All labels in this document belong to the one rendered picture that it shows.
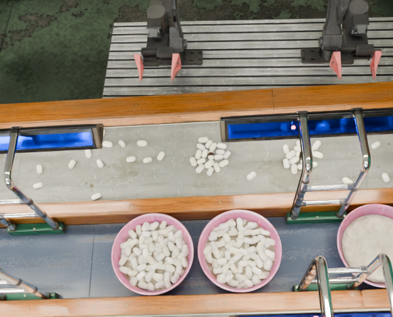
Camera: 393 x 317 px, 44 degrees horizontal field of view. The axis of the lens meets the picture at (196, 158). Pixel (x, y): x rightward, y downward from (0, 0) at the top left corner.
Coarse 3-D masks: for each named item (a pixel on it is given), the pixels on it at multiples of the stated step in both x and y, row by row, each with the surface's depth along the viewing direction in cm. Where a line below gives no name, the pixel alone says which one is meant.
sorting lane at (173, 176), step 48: (192, 144) 175; (240, 144) 174; (288, 144) 172; (336, 144) 171; (384, 144) 169; (0, 192) 173; (48, 192) 171; (96, 192) 170; (144, 192) 168; (192, 192) 167; (240, 192) 166
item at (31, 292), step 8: (0, 272) 124; (8, 272) 129; (0, 280) 136; (8, 280) 130; (16, 280) 134; (0, 288) 147; (8, 288) 147; (16, 288) 146; (24, 288) 140; (32, 288) 144; (0, 296) 155; (8, 296) 159; (16, 296) 159; (24, 296) 158; (32, 296) 158; (40, 296) 151; (48, 296) 156; (56, 296) 159
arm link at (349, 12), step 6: (354, 0) 143; (360, 0) 143; (336, 6) 155; (348, 6) 143; (354, 6) 142; (360, 6) 142; (366, 6) 141; (336, 12) 155; (348, 12) 143; (354, 12) 141; (360, 12) 141; (366, 12) 141; (336, 18) 155; (342, 18) 152; (348, 18) 144; (348, 24) 146
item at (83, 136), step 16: (0, 128) 146; (32, 128) 140; (48, 128) 139; (64, 128) 139; (80, 128) 138; (96, 128) 138; (0, 144) 142; (32, 144) 142; (48, 144) 142; (64, 144) 142; (80, 144) 141; (96, 144) 141
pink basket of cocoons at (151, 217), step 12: (144, 216) 162; (156, 216) 162; (168, 216) 161; (132, 228) 163; (180, 228) 161; (120, 240) 161; (192, 252) 155; (120, 276) 155; (132, 288) 152; (168, 288) 152
